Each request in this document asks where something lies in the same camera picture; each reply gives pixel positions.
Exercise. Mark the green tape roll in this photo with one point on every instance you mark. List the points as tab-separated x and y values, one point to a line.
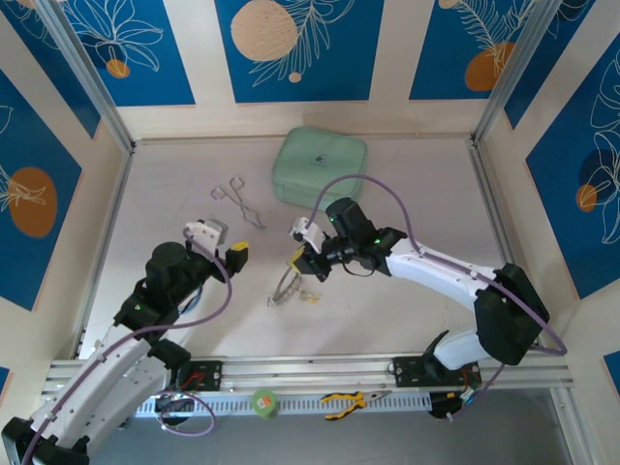
264	402

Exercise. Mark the aluminium frame post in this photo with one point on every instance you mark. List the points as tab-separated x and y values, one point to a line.
87	72
518	72

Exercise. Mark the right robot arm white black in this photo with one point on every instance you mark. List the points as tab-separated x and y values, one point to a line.
426	276

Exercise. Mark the long aluminium mounting rail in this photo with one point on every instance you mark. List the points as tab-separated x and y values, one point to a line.
300	370

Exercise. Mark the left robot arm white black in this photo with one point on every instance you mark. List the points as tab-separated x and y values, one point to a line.
97	382

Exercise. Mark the mint green zipper case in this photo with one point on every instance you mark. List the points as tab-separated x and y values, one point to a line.
317	164

